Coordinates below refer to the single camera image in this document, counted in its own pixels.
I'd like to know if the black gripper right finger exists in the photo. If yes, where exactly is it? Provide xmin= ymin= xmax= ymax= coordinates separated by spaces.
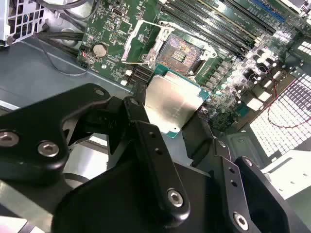
xmin=181 ymin=113 xmax=293 ymax=233

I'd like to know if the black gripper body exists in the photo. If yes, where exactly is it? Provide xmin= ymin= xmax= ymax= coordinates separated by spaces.
xmin=51 ymin=157 xmax=235 ymax=233

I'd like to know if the metal socket cover frame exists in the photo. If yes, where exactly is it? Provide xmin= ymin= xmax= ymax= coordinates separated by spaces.
xmin=121 ymin=19 xmax=175 ymax=67

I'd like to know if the silver-topped CPU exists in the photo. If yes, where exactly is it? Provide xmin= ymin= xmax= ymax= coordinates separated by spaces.
xmin=144 ymin=64 xmax=211 ymax=139

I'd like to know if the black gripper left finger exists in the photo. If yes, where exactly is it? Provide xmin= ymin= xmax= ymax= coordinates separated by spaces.
xmin=0 ymin=82 xmax=191 ymax=227

